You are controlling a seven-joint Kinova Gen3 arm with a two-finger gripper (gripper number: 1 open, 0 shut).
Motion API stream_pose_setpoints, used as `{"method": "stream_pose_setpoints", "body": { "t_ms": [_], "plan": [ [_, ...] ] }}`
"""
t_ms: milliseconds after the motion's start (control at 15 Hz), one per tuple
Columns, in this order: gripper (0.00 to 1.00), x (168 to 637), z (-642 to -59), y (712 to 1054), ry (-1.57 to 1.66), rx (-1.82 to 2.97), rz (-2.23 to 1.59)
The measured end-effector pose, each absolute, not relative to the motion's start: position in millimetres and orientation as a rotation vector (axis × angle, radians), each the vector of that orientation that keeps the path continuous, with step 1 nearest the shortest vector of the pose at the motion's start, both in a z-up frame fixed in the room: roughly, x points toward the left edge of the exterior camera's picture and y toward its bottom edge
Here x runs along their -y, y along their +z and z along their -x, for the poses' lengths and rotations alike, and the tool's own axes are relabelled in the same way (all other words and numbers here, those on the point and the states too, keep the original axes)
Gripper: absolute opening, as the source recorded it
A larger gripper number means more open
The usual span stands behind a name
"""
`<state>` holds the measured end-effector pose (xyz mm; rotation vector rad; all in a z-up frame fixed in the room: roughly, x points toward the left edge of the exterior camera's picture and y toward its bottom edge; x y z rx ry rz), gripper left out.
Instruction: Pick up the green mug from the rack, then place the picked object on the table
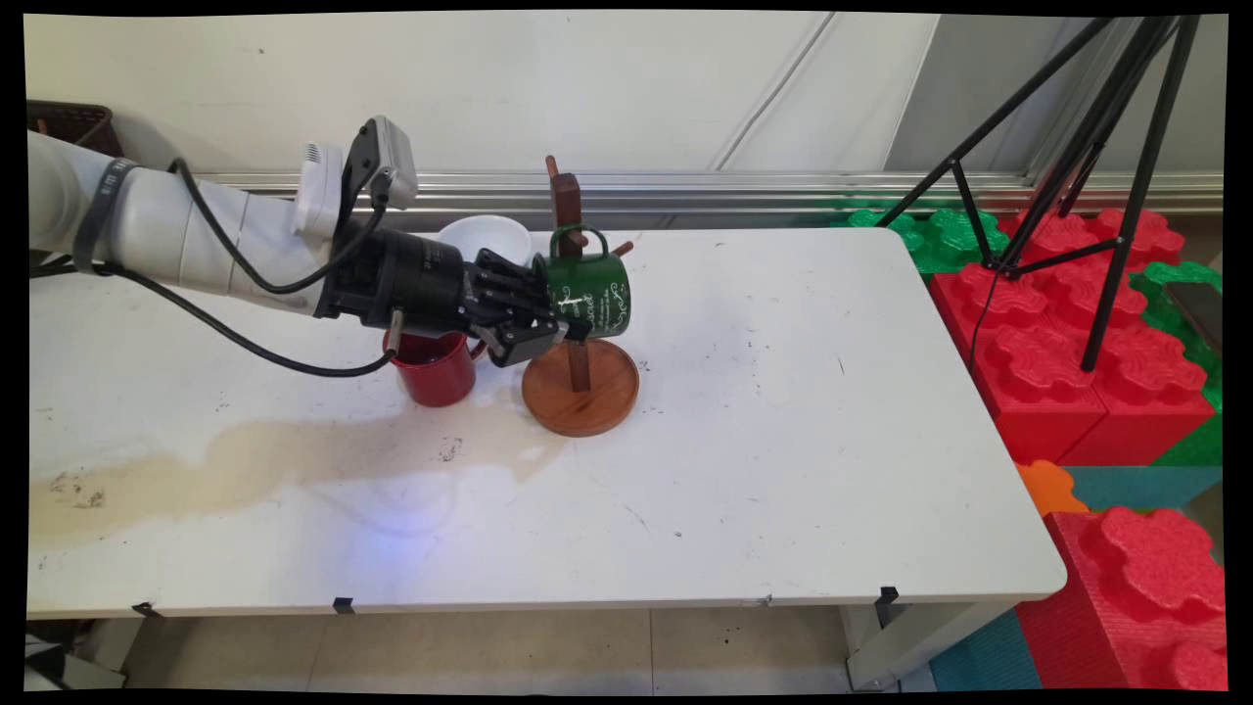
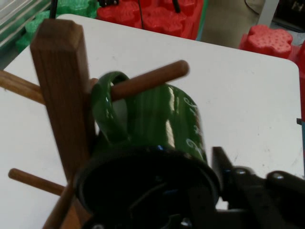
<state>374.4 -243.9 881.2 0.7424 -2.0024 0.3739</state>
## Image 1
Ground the black cable with silver plug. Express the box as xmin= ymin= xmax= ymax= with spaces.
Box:
xmin=27 ymin=262 xmax=404 ymax=379

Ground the teal foam block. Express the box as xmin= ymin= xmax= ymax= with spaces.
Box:
xmin=928 ymin=607 xmax=1044 ymax=692

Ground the large red foam block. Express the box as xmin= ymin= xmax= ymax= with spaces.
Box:
xmin=928 ymin=262 xmax=1211 ymax=467

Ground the orange foam piece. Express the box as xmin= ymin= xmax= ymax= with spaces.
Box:
xmin=1015 ymin=460 xmax=1090 ymax=518

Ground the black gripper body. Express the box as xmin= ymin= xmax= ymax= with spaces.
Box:
xmin=318 ymin=227 xmax=490 ymax=334

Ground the black tripod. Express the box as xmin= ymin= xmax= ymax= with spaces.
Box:
xmin=874 ymin=15 xmax=1203 ymax=373

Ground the grey strap on arm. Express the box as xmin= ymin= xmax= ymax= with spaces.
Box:
xmin=72 ymin=157 xmax=140 ymax=275

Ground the dark brown wicker basket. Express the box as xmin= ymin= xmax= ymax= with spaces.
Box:
xmin=27 ymin=100 xmax=114 ymax=158

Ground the teal foam mat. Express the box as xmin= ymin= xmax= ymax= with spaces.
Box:
xmin=1062 ymin=465 xmax=1225 ymax=512

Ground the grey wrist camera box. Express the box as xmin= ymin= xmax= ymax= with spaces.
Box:
xmin=338 ymin=116 xmax=420 ymax=236

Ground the green foam block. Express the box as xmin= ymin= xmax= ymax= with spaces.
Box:
xmin=1131 ymin=259 xmax=1225 ymax=467
xmin=830 ymin=208 xmax=1011 ymax=275

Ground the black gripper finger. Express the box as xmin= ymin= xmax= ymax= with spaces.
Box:
xmin=477 ymin=248 xmax=551 ymax=297
xmin=480 ymin=294 xmax=590 ymax=369

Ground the green enamel mug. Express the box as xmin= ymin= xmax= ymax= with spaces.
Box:
xmin=532 ymin=225 xmax=633 ymax=341

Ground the white and blue bowl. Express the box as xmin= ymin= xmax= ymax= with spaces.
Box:
xmin=436 ymin=214 xmax=534 ymax=270

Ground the brown wooden mug tree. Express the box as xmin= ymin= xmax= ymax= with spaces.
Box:
xmin=521 ymin=155 xmax=641 ymax=438

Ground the red enamel mug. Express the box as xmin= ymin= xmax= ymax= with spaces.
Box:
xmin=384 ymin=331 xmax=488 ymax=408

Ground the aluminium wall rail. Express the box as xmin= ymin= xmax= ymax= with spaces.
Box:
xmin=196 ymin=171 xmax=1225 ymax=216

